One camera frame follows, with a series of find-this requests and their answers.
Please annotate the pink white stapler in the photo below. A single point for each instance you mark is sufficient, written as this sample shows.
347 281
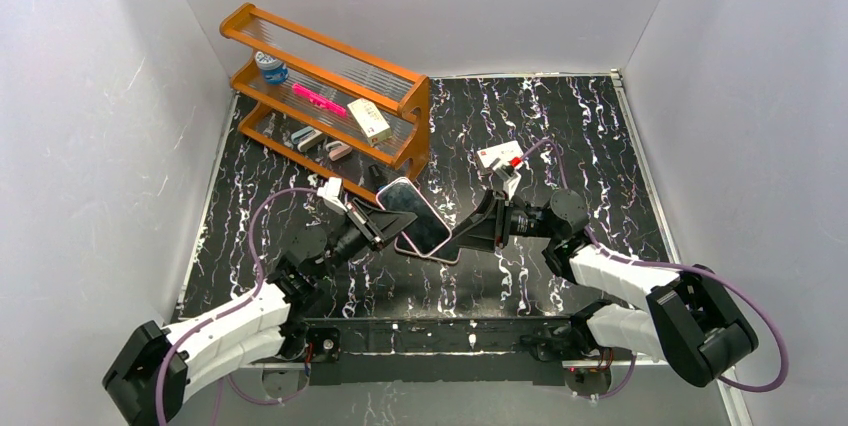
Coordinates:
336 150

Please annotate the blue white round jar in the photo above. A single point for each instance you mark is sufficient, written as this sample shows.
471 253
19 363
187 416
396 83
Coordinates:
273 70

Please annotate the pink highlighter pen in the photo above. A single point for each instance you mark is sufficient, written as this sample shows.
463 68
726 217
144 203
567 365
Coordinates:
318 100

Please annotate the white red flat box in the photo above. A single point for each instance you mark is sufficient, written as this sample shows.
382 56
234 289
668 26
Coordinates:
505 152

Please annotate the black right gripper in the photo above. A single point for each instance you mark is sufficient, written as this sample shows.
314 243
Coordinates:
498 220

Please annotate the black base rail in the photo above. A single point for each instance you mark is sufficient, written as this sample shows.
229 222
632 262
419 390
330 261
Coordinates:
543 351

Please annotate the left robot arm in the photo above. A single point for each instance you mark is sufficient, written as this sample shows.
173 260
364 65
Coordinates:
160 367

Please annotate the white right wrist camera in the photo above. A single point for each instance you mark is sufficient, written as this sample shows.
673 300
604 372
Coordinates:
506 176

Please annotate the orange wooden shelf rack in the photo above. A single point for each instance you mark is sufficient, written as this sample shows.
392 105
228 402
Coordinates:
324 77

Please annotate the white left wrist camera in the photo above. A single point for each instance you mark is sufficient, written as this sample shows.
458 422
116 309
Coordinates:
331 194

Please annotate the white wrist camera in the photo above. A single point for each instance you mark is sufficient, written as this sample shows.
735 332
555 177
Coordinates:
331 194
506 176

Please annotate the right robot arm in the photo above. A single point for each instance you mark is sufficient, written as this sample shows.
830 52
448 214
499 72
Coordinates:
683 318

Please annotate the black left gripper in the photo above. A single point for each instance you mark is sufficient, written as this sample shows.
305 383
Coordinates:
361 224

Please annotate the white yellow small box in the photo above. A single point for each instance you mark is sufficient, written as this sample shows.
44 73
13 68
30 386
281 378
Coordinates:
370 120

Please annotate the black blue small bottle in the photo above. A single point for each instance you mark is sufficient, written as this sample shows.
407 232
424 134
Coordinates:
377 176

